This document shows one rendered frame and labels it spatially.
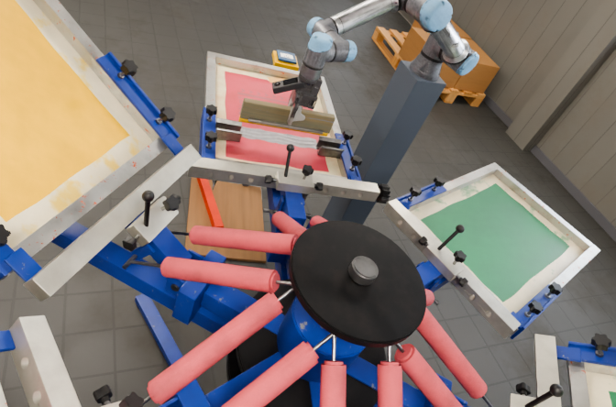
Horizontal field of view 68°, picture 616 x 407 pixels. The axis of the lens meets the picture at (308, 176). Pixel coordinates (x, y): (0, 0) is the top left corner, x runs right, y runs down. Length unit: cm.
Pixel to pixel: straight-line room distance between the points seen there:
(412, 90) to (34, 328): 179
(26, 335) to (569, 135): 472
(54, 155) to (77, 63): 30
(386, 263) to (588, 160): 401
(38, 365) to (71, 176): 48
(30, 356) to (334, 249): 60
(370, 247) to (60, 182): 75
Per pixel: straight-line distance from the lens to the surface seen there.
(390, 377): 100
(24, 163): 124
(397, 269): 106
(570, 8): 532
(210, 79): 204
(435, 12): 180
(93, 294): 242
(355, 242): 106
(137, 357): 227
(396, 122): 234
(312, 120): 176
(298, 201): 150
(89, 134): 134
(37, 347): 100
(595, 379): 152
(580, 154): 499
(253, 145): 179
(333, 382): 95
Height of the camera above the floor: 204
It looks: 39 degrees down
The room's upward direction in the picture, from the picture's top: 24 degrees clockwise
